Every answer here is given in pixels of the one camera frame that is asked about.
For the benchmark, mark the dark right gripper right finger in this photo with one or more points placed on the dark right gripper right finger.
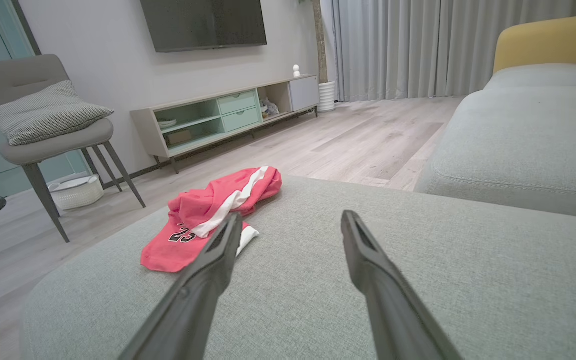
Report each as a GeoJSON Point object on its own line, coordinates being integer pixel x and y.
{"type": "Point", "coordinates": [388, 300]}

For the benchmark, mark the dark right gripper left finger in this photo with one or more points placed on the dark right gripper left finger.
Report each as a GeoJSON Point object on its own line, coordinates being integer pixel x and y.
{"type": "Point", "coordinates": [198, 295]}

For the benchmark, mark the red white-striped basketball shorts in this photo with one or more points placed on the red white-striped basketball shorts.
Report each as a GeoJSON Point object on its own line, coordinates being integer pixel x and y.
{"type": "Point", "coordinates": [203, 200]}

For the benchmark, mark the grey fabric ottoman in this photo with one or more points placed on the grey fabric ottoman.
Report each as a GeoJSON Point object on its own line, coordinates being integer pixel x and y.
{"type": "Point", "coordinates": [468, 280]}

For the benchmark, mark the white woven basket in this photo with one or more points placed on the white woven basket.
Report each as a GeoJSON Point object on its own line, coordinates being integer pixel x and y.
{"type": "Point", "coordinates": [78, 195]}

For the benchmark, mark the small brown box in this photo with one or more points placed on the small brown box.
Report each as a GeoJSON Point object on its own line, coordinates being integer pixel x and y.
{"type": "Point", "coordinates": [179, 137]}

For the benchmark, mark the white stacked dishes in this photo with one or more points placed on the white stacked dishes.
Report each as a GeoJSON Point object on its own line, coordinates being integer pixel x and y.
{"type": "Point", "coordinates": [167, 123]}

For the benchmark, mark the pale toy bundle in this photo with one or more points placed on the pale toy bundle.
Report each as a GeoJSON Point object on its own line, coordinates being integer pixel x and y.
{"type": "Point", "coordinates": [269, 108]}

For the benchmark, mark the grey fabric sofa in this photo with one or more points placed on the grey fabric sofa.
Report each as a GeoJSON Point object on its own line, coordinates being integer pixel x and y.
{"type": "Point", "coordinates": [518, 140]}

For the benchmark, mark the white ribbed pot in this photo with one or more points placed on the white ribbed pot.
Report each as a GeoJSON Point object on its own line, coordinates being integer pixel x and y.
{"type": "Point", "coordinates": [326, 97]}

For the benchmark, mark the beige and mint TV cabinet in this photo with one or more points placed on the beige and mint TV cabinet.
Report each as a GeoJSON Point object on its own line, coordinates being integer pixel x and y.
{"type": "Point", "coordinates": [303, 92]}

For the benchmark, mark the grey checked pillow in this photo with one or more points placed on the grey checked pillow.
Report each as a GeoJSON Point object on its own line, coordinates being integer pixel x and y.
{"type": "Point", "coordinates": [48, 115]}

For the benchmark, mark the small white figurine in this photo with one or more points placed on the small white figurine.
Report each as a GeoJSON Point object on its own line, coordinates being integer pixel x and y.
{"type": "Point", "coordinates": [296, 71]}

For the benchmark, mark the grey pleated curtain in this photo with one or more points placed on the grey pleated curtain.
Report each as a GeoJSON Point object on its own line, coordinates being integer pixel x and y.
{"type": "Point", "coordinates": [418, 50]}

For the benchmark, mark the brown wooden pole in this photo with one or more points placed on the brown wooden pole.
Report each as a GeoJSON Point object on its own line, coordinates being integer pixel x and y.
{"type": "Point", "coordinates": [320, 40]}

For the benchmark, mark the grey upholstered chair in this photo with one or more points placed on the grey upholstered chair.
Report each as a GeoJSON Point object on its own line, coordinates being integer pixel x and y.
{"type": "Point", "coordinates": [23, 75]}

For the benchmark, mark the yellow sofa backrest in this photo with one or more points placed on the yellow sofa backrest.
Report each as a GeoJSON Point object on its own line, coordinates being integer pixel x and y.
{"type": "Point", "coordinates": [543, 45]}

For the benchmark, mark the black wall television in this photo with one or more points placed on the black wall television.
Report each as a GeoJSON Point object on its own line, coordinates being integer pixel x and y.
{"type": "Point", "coordinates": [203, 22]}

